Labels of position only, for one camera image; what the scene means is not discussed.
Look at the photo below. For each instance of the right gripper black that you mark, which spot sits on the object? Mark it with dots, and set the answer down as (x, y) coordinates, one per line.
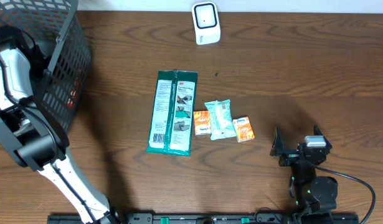
(278, 149)

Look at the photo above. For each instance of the orange tissue pack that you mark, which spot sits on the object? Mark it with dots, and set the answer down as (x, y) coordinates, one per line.
(202, 123)
(243, 129)

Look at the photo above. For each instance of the mint green wipes packet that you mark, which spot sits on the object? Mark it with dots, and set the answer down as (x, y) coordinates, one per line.
(220, 120)

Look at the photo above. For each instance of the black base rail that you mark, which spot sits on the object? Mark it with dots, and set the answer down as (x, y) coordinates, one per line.
(148, 218)

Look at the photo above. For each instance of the grey plastic mesh basket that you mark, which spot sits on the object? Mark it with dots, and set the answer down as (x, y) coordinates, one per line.
(53, 26)

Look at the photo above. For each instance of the green 3M gloves package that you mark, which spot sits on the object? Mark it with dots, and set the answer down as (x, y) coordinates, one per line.
(171, 122)

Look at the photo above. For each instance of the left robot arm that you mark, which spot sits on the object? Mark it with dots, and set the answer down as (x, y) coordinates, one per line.
(32, 136)

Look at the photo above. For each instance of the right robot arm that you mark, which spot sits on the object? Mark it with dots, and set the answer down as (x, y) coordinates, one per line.
(315, 195)

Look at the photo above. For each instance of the white barcode scanner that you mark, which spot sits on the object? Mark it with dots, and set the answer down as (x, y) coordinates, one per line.
(206, 23)

